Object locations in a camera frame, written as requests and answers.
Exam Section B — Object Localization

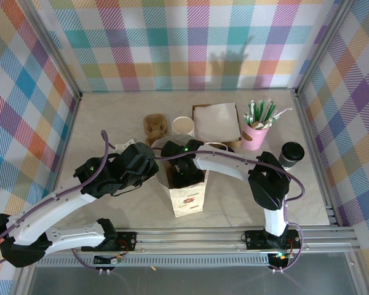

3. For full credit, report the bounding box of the white paper bag with handles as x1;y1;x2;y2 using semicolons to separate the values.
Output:
149;133;236;218

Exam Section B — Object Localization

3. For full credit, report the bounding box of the stack of paper cups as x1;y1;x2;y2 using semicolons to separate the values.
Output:
171;116;195;138

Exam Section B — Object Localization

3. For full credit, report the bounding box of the stack of cardboard cup carriers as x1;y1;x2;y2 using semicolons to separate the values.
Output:
143;113;169;147

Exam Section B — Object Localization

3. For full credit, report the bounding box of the pink straw holder cup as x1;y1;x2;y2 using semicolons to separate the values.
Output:
240;122;270;151

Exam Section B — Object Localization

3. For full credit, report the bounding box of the small circuit board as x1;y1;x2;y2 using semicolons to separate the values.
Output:
269;250;295;268
93;253;125;267

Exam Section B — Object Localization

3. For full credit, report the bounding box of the long white wrapped straw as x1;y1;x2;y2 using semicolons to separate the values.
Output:
269;106;293;122

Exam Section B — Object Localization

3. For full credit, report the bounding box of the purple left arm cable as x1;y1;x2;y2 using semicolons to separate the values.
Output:
0;129;117;271

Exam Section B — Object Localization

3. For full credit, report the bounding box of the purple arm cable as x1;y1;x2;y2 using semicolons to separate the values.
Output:
0;129;117;271
152;147;307;273

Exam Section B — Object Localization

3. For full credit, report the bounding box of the aluminium frame side rail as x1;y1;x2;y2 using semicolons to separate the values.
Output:
293;92;341;228
42;95;82;231

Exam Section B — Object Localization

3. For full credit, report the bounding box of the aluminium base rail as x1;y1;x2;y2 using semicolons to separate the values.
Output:
20;229;359;256

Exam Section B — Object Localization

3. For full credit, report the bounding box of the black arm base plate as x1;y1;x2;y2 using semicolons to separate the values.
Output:
244;229;304;251
104;230;138;253

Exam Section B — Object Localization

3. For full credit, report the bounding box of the grey slotted cable duct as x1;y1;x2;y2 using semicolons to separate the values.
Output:
36;256;273;267

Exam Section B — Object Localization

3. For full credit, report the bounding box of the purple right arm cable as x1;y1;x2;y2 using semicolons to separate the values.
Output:
152;147;307;273

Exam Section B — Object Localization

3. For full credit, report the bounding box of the aluminium frame post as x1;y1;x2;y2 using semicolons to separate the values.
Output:
20;0;83;102
293;0;356;96

